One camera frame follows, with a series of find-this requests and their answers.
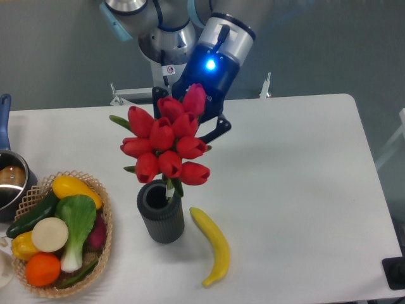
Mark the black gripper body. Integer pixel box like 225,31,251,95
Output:
171,44,240,123

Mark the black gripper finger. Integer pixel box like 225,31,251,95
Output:
152,87,169,119
199,114,232,144

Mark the red tulip bouquet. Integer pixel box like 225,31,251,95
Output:
109,84,211,200

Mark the dark grey ribbed vase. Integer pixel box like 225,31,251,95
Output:
137,180,185,244

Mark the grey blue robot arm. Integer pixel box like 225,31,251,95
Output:
99,1,273,144

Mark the yellow banana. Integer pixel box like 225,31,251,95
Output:
189,207,230,288

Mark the yellow squash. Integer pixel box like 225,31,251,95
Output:
52,175,103,210

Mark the green bok choy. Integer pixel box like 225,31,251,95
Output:
55,194,97,273

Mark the green cucumber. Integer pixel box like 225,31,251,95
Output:
6,191,59,239

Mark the purple sweet potato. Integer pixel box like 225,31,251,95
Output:
87,213,107,249

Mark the green chili pepper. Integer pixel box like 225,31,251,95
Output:
57,259,98,289

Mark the yellow bell pepper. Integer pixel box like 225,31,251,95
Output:
11,231,40,261

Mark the orange fruit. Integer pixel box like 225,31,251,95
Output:
25,253,61,287

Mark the small white garlic piece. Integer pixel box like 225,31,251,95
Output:
0,237,8,247

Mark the black device at table edge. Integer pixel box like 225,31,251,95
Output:
382,256,404,290

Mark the blue handled saucepan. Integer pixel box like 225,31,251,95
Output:
1,94,37,222

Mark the white frame at right edge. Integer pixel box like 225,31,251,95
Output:
375,108,404,170

